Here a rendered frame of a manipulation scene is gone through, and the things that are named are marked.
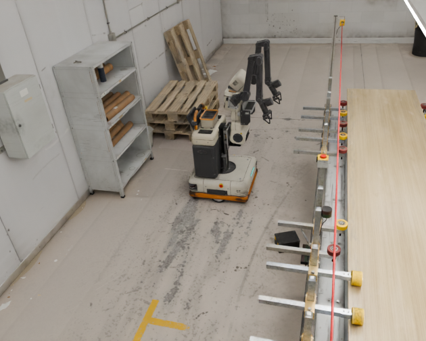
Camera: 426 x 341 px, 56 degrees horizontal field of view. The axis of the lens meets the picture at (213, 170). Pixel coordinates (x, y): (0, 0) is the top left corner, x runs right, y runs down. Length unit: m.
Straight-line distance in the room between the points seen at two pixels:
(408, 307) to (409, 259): 0.36
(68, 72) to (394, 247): 3.24
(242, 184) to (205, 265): 0.99
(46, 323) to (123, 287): 0.66
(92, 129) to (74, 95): 0.39
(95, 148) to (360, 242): 2.95
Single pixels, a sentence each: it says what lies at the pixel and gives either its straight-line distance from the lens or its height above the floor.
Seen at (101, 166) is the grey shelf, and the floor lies 0.41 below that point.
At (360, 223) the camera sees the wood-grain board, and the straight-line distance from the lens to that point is 2.81.
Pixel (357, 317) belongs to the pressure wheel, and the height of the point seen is 0.97.
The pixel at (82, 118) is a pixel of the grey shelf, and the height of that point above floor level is 1.00.
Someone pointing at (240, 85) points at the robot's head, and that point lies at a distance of 3.89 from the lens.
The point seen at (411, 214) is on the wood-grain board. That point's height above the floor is 0.90.
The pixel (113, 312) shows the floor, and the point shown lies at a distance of 3.57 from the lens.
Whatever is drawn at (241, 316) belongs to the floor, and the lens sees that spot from 3.35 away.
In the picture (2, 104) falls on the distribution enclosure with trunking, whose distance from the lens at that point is 3.58.
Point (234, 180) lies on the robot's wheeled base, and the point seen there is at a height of 0.28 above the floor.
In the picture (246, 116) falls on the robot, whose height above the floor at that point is 0.99.
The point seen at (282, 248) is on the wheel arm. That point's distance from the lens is 2.62.
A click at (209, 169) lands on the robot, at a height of 0.41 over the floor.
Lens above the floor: 2.67
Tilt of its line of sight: 32 degrees down
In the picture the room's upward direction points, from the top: 5 degrees counter-clockwise
